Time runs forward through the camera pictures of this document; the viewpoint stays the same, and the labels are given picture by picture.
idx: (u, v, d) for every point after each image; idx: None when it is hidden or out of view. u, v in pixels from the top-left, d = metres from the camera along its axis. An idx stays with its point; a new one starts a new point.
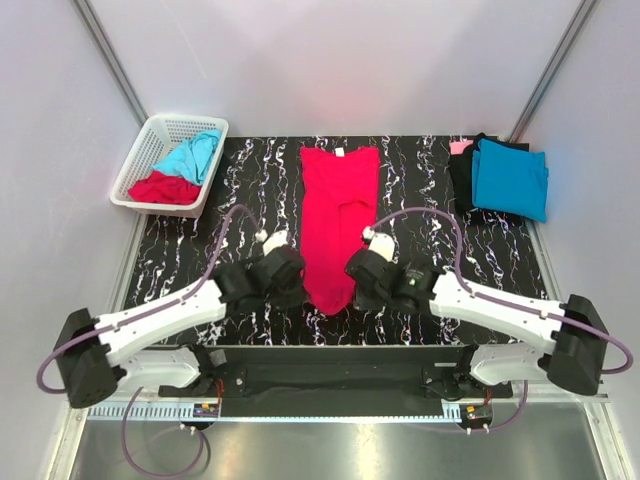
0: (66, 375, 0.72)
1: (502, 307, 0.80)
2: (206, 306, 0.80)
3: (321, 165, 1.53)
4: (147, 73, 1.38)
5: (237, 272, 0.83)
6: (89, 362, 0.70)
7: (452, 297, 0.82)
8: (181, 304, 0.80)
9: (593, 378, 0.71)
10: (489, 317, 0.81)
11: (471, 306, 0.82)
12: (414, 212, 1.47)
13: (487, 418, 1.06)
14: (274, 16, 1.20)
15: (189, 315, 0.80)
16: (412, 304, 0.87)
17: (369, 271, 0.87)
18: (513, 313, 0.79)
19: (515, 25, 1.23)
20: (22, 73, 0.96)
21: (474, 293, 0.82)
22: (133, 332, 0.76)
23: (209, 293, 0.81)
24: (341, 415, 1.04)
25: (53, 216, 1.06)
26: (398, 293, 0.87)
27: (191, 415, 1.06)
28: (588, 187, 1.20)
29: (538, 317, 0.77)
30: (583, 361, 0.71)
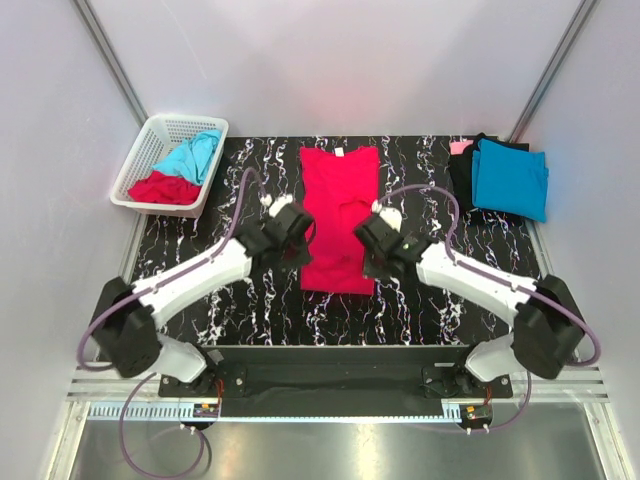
0: (108, 345, 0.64)
1: (479, 276, 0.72)
2: (235, 262, 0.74)
3: (321, 165, 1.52)
4: (147, 73, 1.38)
5: (253, 229, 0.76)
6: (136, 325, 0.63)
7: (435, 262, 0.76)
8: (211, 262, 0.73)
9: (551, 357, 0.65)
10: (467, 287, 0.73)
11: (450, 274, 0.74)
12: (413, 191, 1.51)
13: (487, 418, 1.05)
14: (274, 16, 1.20)
15: (222, 272, 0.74)
16: (400, 266, 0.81)
17: (369, 233, 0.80)
18: (487, 284, 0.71)
19: (515, 26, 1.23)
20: (22, 73, 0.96)
21: (457, 261, 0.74)
22: (171, 292, 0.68)
23: (237, 249, 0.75)
24: (341, 416, 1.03)
25: (53, 216, 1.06)
26: (392, 257, 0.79)
27: (191, 415, 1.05)
28: (588, 186, 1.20)
29: (509, 289, 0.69)
30: (541, 336, 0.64)
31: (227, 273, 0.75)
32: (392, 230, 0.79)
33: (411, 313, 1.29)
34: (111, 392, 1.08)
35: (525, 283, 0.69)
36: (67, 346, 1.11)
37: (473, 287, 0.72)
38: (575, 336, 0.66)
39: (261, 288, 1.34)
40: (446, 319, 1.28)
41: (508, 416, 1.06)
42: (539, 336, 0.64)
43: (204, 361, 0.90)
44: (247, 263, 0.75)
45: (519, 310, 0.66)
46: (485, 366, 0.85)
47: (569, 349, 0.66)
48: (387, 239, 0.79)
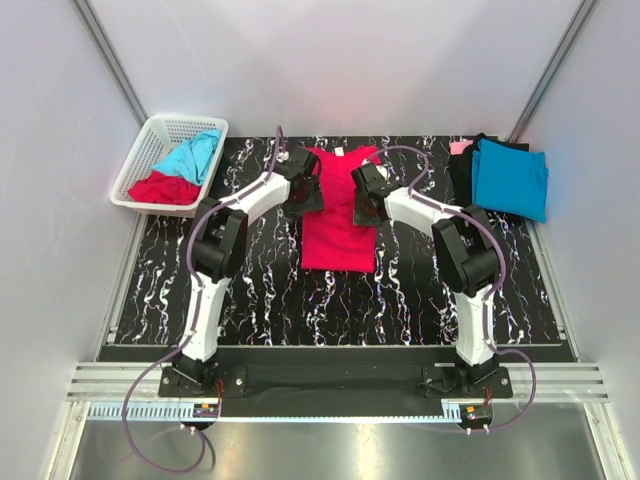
0: (211, 250, 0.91)
1: (424, 205, 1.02)
2: (279, 184, 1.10)
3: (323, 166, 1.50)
4: (147, 72, 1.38)
5: (282, 168, 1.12)
6: (235, 222, 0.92)
7: (398, 197, 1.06)
8: (265, 185, 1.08)
9: (458, 261, 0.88)
10: (413, 212, 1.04)
11: (403, 203, 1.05)
12: (409, 150, 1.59)
13: (487, 418, 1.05)
14: (274, 16, 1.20)
15: (274, 191, 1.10)
16: (375, 204, 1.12)
17: (362, 175, 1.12)
18: (427, 209, 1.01)
19: (515, 25, 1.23)
20: (21, 73, 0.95)
21: (411, 194, 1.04)
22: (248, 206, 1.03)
23: (278, 178, 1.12)
24: (341, 416, 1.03)
25: (53, 216, 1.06)
26: (372, 195, 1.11)
27: (191, 415, 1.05)
28: (588, 186, 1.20)
29: (439, 211, 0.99)
30: (450, 241, 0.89)
31: (274, 194, 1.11)
32: (379, 176, 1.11)
33: (411, 313, 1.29)
34: (111, 392, 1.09)
35: (452, 208, 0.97)
36: (67, 346, 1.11)
37: (417, 212, 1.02)
38: (485, 257, 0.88)
39: (261, 288, 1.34)
40: (446, 319, 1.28)
41: (508, 416, 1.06)
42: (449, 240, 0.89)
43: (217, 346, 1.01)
44: (287, 186, 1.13)
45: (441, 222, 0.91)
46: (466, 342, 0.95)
47: (478, 265, 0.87)
48: (374, 182, 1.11)
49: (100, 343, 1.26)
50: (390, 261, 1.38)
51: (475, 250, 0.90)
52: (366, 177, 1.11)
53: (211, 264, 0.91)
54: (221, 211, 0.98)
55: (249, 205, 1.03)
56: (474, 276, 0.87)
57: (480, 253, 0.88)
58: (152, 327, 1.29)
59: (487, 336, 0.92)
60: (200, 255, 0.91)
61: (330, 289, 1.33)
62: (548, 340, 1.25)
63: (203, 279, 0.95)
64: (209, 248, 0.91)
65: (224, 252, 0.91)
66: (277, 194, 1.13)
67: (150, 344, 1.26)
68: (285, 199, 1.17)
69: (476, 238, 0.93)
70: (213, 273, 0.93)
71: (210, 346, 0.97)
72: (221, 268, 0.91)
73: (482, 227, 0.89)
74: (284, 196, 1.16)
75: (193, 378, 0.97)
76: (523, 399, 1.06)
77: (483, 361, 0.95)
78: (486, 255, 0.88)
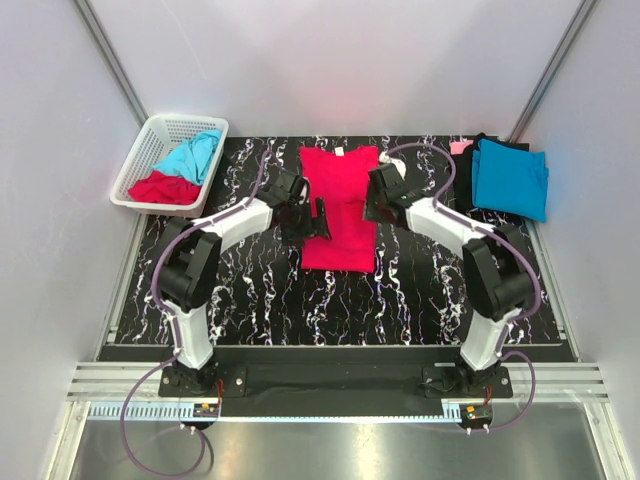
0: (174, 280, 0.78)
1: (452, 221, 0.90)
2: (261, 210, 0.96)
3: (321, 166, 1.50)
4: (147, 72, 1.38)
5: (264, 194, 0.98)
6: (206, 245, 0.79)
7: (421, 210, 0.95)
8: (245, 209, 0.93)
9: (488, 283, 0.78)
10: (439, 227, 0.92)
11: (428, 216, 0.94)
12: (408, 136, 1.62)
13: (487, 418, 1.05)
14: (274, 16, 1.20)
15: (255, 217, 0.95)
16: (395, 214, 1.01)
17: (382, 178, 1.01)
18: (455, 225, 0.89)
19: (515, 26, 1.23)
20: (22, 73, 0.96)
21: (437, 208, 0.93)
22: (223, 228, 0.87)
23: (260, 203, 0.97)
24: (342, 415, 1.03)
25: (53, 215, 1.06)
26: (391, 203, 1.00)
27: (191, 415, 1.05)
28: (588, 186, 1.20)
29: (469, 228, 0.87)
30: (481, 262, 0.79)
31: (255, 220, 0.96)
32: (400, 183, 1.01)
33: (411, 313, 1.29)
34: (111, 392, 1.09)
35: (483, 226, 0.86)
36: (68, 346, 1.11)
37: (444, 227, 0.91)
38: (518, 280, 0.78)
39: (261, 288, 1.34)
40: (446, 319, 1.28)
41: (508, 417, 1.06)
42: (480, 262, 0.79)
43: (212, 349, 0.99)
44: (270, 213, 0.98)
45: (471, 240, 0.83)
46: (476, 351, 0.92)
47: (509, 289, 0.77)
48: (393, 188, 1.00)
49: (100, 343, 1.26)
50: (390, 261, 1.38)
51: (507, 273, 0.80)
52: (387, 182, 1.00)
53: (175, 292, 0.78)
54: (193, 234, 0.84)
55: (225, 229, 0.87)
56: (505, 301, 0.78)
57: (513, 275, 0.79)
58: (152, 327, 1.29)
59: (500, 347, 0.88)
60: (164, 283, 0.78)
61: (330, 289, 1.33)
62: (548, 339, 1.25)
63: (174, 309, 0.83)
64: (173, 274, 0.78)
65: (190, 278, 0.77)
66: (260, 220, 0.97)
67: (150, 344, 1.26)
68: (266, 229, 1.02)
69: (506, 260, 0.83)
70: (180, 304, 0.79)
71: (202, 354, 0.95)
72: (186, 298, 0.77)
73: (516, 250, 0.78)
74: (265, 225, 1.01)
75: (192, 379, 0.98)
76: (523, 399, 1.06)
77: (486, 366, 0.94)
78: (520, 277, 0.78)
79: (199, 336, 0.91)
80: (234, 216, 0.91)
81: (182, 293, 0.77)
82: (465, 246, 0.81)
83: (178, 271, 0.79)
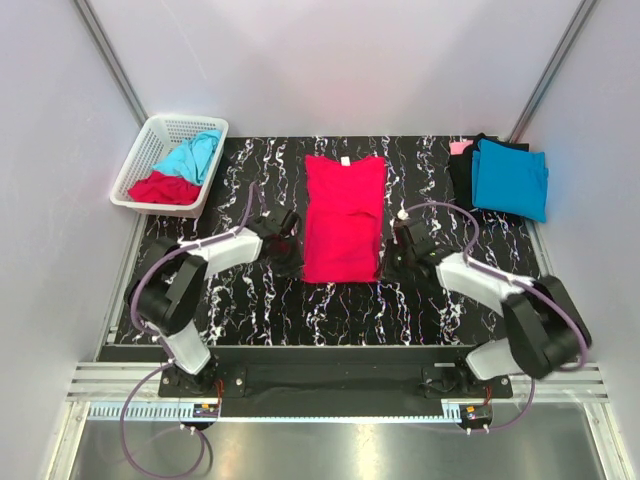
0: (151, 303, 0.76)
1: (486, 275, 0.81)
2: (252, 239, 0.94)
3: (326, 175, 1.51)
4: (147, 73, 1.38)
5: (256, 225, 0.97)
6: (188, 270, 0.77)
7: (451, 265, 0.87)
8: (234, 236, 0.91)
9: (534, 343, 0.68)
10: (473, 284, 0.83)
11: (459, 274, 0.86)
12: (408, 136, 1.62)
13: (487, 418, 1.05)
14: (273, 16, 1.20)
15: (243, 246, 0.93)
16: (426, 272, 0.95)
17: (408, 234, 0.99)
18: (489, 279, 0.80)
19: (515, 26, 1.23)
20: (21, 72, 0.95)
21: (469, 262, 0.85)
22: (208, 251, 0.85)
23: (251, 232, 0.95)
24: (342, 415, 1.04)
25: (53, 216, 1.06)
26: (420, 260, 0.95)
27: (190, 415, 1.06)
28: (588, 187, 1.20)
29: (506, 282, 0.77)
30: (525, 321, 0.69)
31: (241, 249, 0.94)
32: (428, 238, 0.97)
33: (411, 313, 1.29)
34: (111, 392, 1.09)
35: (520, 278, 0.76)
36: (68, 347, 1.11)
37: (479, 283, 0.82)
38: (564, 335, 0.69)
39: (261, 288, 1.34)
40: (445, 320, 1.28)
41: (509, 417, 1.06)
42: (522, 317, 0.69)
43: (208, 352, 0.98)
44: (259, 243, 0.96)
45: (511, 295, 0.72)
46: (486, 365, 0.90)
47: (559, 347, 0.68)
48: (421, 244, 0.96)
49: (100, 343, 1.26)
50: None
51: (552, 328, 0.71)
52: (414, 238, 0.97)
53: (153, 315, 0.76)
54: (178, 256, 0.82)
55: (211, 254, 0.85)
56: (556, 360, 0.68)
57: (561, 332, 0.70)
58: None
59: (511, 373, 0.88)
60: (142, 306, 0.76)
61: (330, 289, 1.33)
62: None
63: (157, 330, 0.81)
64: (151, 295, 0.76)
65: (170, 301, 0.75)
66: (250, 249, 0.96)
67: (151, 344, 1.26)
68: (254, 257, 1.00)
69: (549, 313, 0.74)
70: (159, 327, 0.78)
71: (199, 359, 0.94)
72: (163, 322, 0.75)
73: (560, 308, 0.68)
74: (254, 254, 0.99)
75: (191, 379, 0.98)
76: (523, 399, 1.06)
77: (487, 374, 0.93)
78: (567, 333, 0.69)
79: (191, 349, 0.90)
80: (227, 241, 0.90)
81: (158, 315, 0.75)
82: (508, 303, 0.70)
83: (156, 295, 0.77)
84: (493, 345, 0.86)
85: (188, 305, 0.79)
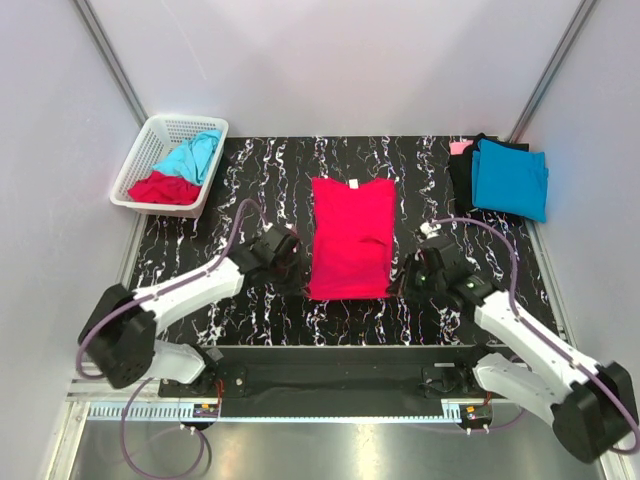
0: (100, 354, 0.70)
1: (538, 340, 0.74)
2: (232, 275, 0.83)
3: (334, 199, 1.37)
4: (147, 73, 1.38)
5: (243, 251, 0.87)
6: (137, 329, 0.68)
7: (495, 311, 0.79)
8: (207, 275, 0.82)
9: (591, 439, 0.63)
10: (522, 345, 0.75)
11: (507, 328, 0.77)
12: (408, 136, 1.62)
13: (487, 418, 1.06)
14: (273, 16, 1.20)
15: (219, 287, 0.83)
16: (458, 302, 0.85)
17: (439, 257, 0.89)
18: (547, 352, 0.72)
19: (515, 27, 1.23)
20: (22, 72, 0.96)
21: (519, 317, 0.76)
22: (171, 299, 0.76)
23: (229, 264, 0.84)
24: (342, 416, 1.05)
25: (53, 215, 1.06)
26: (453, 289, 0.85)
27: (191, 415, 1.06)
28: (588, 187, 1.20)
29: (568, 364, 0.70)
30: (589, 421, 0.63)
31: (222, 288, 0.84)
32: (461, 263, 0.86)
33: (411, 313, 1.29)
34: (111, 392, 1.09)
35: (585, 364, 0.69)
36: (68, 346, 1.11)
37: (532, 351, 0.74)
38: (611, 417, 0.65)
39: (261, 288, 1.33)
40: (445, 320, 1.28)
41: (508, 417, 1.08)
42: (589, 419, 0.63)
43: (202, 361, 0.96)
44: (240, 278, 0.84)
45: (576, 389, 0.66)
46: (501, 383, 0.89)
47: (610, 437, 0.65)
48: (454, 269, 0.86)
49: None
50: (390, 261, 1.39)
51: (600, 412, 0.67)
52: (445, 262, 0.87)
53: (101, 366, 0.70)
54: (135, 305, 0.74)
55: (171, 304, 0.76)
56: (602, 448, 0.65)
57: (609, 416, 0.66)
58: None
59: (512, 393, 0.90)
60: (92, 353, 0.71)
61: None
62: None
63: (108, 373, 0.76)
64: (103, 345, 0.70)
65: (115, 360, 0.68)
66: (226, 288, 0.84)
67: None
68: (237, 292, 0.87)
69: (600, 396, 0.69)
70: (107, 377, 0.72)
71: (193, 368, 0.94)
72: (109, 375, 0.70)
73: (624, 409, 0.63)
74: (234, 291, 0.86)
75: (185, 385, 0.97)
76: None
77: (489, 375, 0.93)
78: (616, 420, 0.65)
79: (180, 365, 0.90)
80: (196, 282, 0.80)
81: (106, 370, 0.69)
82: (574, 402, 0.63)
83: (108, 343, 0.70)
84: (510, 377, 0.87)
85: (140, 361, 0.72)
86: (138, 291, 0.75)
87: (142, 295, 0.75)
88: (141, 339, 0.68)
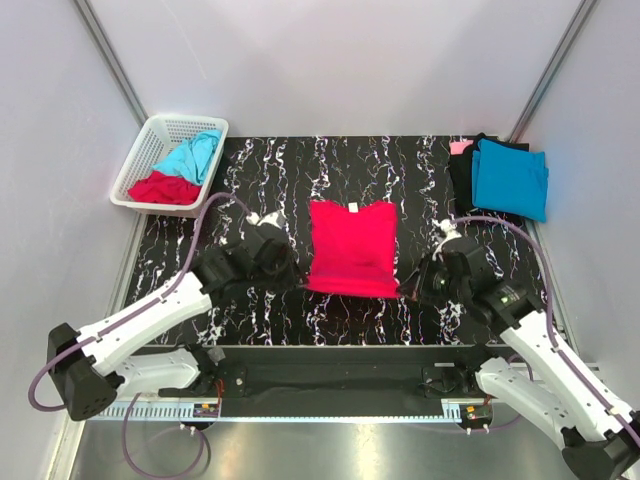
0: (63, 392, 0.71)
1: (574, 377, 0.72)
2: (192, 298, 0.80)
3: (332, 223, 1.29)
4: (147, 73, 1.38)
5: (219, 258, 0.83)
6: (77, 381, 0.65)
7: (531, 338, 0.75)
8: (162, 301, 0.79)
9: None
10: (555, 378, 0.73)
11: (543, 358, 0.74)
12: (408, 136, 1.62)
13: (487, 418, 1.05)
14: (274, 15, 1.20)
15: (177, 310, 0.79)
16: (487, 314, 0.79)
17: (464, 261, 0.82)
18: (583, 392, 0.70)
19: (515, 26, 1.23)
20: (22, 72, 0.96)
21: (557, 350, 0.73)
22: (116, 339, 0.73)
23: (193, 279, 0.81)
24: (343, 415, 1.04)
25: (54, 215, 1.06)
26: (482, 300, 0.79)
27: (191, 415, 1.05)
28: (588, 187, 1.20)
29: (605, 410, 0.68)
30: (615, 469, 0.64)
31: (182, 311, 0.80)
32: (486, 269, 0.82)
33: (411, 313, 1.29)
34: None
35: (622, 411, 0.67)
36: None
37: (567, 387, 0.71)
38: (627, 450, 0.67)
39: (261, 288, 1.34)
40: (446, 319, 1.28)
41: (508, 417, 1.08)
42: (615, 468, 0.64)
43: (196, 368, 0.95)
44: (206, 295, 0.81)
45: (612, 439, 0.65)
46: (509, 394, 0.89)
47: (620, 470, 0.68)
48: (480, 276, 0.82)
49: None
50: None
51: None
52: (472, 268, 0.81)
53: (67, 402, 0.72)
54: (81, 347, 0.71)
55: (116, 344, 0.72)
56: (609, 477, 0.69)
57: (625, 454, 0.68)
58: None
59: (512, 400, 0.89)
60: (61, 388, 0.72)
61: None
62: None
63: None
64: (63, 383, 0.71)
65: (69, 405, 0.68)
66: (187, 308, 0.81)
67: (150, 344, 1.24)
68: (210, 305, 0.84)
69: None
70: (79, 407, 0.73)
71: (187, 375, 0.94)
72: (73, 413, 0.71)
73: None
74: (204, 307, 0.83)
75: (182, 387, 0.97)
76: None
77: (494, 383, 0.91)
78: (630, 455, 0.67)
79: (169, 378, 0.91)
80: (149, 311, 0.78)
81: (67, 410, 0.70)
82: (607, 454, 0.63)
83: (61, 378, 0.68)
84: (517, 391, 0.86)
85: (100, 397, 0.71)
86: (81, 332, 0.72)
87: (85, 338, 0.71)
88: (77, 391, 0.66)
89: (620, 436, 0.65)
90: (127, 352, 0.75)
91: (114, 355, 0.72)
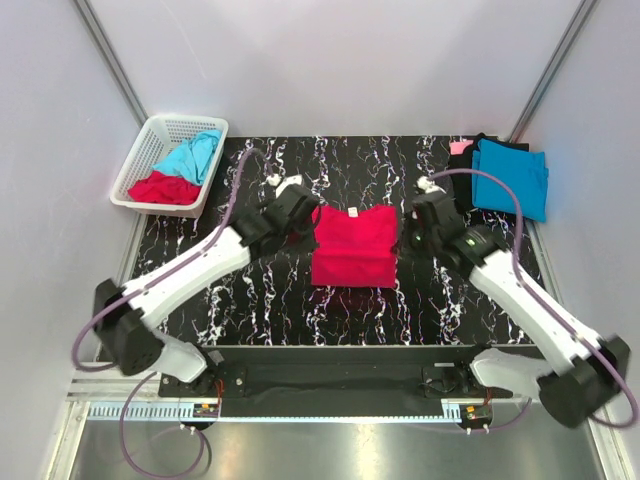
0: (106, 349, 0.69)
1: (541, 309, 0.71)
2: (232, 251, 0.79)
3: (333, 228, 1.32)
4: (147, 73, 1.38)
5: (255, 214, 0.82)
6: (126, 330, 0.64)
7: (497, 275, 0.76)
8: (203, 255, 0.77)
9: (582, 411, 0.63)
10: (522, 310, 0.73)
11: (506, 291, 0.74)
12: (408, 136, 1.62)
13: (487, 418, 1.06)
14: (274, 15, 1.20)
15: (219, 263, 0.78)
16: (456, 260, 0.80)
17: (433, 211, 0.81)
18: (550, 323, 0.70)
19: (515, 26, 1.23)
20: (21, 72, 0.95)
21: (523, 284, 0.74)
22: (162, 291, 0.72)
23: (231, 235, 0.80)
24: (342, 415, 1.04)
25: (53, 215, 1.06)
26: (451, 248, 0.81)
27: (190, 415, 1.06)
28: (588, 186, 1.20)
29: (572, 338, 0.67)
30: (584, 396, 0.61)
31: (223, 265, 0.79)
32: (455, 218, 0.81)
33: (411, 313, 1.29)
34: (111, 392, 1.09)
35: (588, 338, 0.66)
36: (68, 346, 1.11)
37: (534, 319, 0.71)
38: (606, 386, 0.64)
39: (261, 288, 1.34)
40: (446, 319, 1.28)
41: (509, 417, 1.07)
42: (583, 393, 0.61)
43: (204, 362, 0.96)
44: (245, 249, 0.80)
45: (577, 363, 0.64)
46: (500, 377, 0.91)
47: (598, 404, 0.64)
48: (449, 225, 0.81)
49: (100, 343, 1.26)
50: None
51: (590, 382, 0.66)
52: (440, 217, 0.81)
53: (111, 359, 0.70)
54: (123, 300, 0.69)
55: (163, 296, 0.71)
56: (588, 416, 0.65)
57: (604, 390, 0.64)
58: None
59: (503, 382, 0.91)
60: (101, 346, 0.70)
61: (330, 289, 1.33)
62: None
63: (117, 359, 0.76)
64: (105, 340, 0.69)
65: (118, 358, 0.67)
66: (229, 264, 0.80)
67: None
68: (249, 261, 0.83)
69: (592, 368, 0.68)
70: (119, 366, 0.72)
71: (193, 370, 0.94)
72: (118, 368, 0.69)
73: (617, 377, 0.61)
74: (244, 261, 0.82)
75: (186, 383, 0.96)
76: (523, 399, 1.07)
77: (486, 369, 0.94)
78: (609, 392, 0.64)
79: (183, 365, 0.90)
80: (192, 265, 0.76)
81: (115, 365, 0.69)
82: (573, 377, 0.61)
83: (107, 334, 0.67)
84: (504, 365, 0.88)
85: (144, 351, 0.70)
86: (127, 286, 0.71)
87: (131, 290, 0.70)
88: (129, 339, 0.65)
89: (584, 360, 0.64)
90: (171, 306, 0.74)
91: (161, 307, 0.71)
